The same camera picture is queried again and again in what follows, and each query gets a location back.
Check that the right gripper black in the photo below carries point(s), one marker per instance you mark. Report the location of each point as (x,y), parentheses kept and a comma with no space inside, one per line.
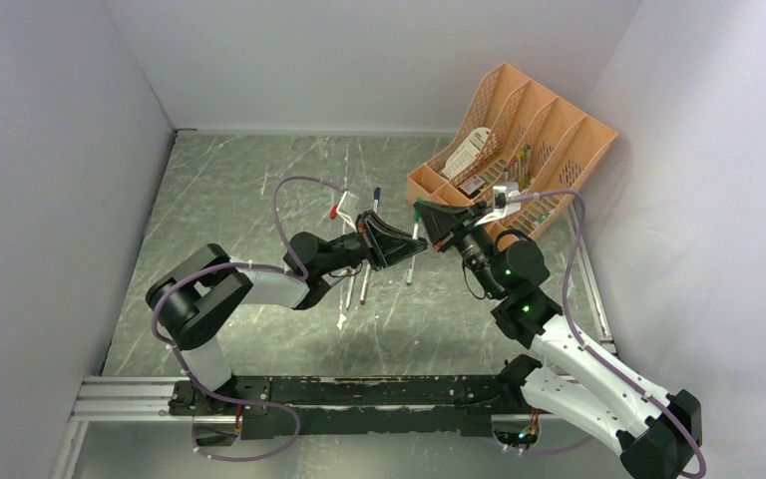
(442,221)

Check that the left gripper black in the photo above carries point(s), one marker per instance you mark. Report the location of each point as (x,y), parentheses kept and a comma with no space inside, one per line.
(384,244)

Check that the white pen blue cap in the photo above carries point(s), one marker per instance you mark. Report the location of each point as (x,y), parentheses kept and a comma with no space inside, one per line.
(376,199)

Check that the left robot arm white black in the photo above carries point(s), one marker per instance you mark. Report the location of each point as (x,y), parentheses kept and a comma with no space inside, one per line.
(192,302)

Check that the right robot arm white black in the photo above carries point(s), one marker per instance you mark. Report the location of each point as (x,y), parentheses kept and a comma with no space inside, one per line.
(655,433)

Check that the white pen brown end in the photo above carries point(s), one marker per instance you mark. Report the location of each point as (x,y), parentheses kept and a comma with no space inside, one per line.
(365,286)

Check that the white pen grey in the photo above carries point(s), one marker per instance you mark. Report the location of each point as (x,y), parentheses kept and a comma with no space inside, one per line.
(350,291)

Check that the pens bundle in organizer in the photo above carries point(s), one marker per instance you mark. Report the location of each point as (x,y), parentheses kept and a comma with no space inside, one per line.
(518,168)

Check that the orange plastic file organizer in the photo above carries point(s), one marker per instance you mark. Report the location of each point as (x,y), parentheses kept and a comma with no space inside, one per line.
(535,138)

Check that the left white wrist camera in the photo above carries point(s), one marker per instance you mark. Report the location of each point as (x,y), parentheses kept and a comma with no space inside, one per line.
(348,210)

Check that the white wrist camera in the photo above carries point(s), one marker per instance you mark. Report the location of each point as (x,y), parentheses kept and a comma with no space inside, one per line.
(503,204)
(348,210)

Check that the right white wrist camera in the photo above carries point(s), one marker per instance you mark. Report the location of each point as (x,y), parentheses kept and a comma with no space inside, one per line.
(503,204)

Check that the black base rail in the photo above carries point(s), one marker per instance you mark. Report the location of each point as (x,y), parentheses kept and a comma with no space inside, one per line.
(280,406)

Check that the aluminium frame rail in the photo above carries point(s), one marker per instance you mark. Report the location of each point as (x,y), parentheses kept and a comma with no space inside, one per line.
(116,399)

